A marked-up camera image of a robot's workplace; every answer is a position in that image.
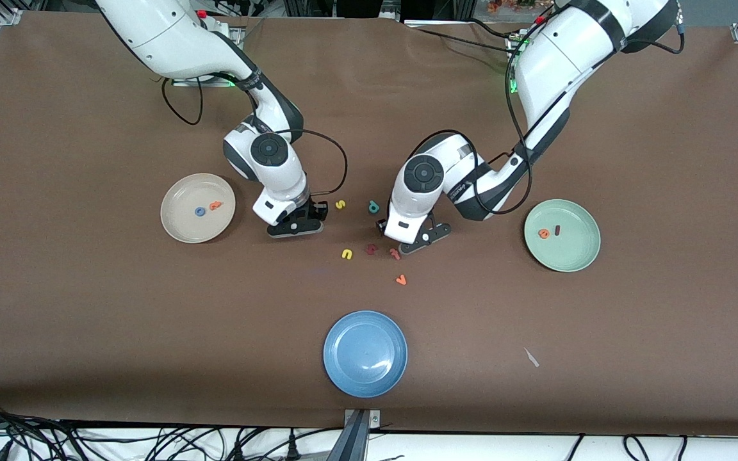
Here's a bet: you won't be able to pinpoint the beige round plate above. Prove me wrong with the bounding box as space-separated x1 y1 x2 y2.
160 173 236 244

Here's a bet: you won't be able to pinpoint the blue round plate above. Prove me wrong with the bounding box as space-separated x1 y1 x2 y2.
323 311 408 398

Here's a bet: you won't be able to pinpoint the green round plate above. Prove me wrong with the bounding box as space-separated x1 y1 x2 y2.
523 199 602 273

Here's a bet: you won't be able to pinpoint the orange decorative object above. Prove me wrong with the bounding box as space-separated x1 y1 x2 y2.
488 0 536 15

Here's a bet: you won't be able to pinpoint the brown table cover sheet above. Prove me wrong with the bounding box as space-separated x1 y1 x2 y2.
0 12 738 437

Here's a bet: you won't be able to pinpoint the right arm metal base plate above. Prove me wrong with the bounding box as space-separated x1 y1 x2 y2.
170 16 245 88

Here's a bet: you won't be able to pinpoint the black cable across table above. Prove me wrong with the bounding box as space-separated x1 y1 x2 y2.
407 18 527 58

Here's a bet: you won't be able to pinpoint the tangled black floor cables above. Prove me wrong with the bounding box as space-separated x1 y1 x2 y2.
0 398 344 461

